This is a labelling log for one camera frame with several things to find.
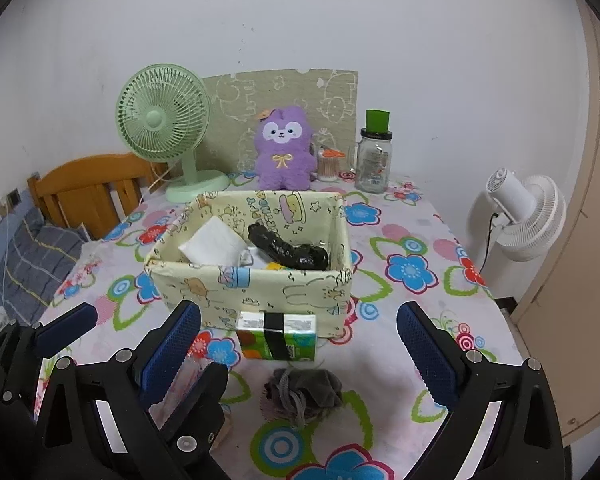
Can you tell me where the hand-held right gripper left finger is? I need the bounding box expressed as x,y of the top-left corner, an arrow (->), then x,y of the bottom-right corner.
32,299 -> 202,480

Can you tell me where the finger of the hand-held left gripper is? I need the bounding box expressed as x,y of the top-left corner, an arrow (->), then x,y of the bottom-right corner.
159,361 -> 229,467
0,302 -> 99,406

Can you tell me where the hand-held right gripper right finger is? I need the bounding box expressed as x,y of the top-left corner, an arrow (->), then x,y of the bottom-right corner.
396,301 -> 566,480

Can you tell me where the white tissue packet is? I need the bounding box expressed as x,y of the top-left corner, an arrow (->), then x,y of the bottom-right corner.
178,216 -> 255,267

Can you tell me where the grey sock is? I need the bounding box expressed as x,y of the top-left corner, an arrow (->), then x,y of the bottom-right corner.
263,367 -> 343,428

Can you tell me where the green juice carton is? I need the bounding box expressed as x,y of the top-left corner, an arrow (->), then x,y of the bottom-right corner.
236,311 -> 318,361

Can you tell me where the yellow cartoon fabric storage box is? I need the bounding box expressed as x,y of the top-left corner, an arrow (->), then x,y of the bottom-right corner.
145,191 -> 355,346

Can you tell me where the black plastic bag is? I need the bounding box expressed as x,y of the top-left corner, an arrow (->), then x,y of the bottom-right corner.
247,222 -> 331,269

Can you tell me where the blue plaid pillow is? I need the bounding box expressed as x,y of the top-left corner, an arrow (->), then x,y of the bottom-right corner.
0,207 -> 88,326

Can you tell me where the white standing fan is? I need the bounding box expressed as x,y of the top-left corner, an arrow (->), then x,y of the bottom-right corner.
472,166 -> 567,275

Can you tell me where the beige door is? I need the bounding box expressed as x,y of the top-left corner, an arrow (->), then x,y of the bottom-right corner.
510,0 -> 600,446

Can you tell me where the glass jar with green lid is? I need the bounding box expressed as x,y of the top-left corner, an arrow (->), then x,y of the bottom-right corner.
347,109 -> 394,193

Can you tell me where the small toothpick jar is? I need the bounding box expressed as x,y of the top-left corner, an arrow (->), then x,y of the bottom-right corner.
316,144 -> 346,183

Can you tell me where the purple plush toy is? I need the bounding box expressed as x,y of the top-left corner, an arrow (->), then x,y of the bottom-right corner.
254,105 -> 317,192

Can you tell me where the green desk fan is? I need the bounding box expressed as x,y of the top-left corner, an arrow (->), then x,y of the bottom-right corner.
116,63 -> 230,204

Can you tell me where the green cartoon patterned board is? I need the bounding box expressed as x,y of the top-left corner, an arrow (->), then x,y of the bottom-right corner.
200,67 -> 359,173

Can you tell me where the black fan cable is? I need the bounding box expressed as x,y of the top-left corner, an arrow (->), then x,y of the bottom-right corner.
481,210 -> 502,271

